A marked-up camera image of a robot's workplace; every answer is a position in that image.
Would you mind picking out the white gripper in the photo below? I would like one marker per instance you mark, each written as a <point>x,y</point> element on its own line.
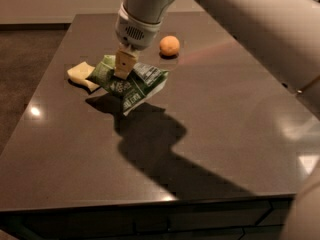
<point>138,33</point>

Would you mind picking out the green jalapeno chip bag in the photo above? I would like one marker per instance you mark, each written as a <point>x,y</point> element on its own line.
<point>142,83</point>

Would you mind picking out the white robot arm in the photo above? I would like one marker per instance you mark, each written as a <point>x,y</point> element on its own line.
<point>283,35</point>

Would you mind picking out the yellow sponge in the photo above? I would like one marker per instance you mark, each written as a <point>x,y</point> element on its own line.
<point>79,73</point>

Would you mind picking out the orange fruit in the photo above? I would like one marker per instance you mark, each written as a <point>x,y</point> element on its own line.
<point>169,46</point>

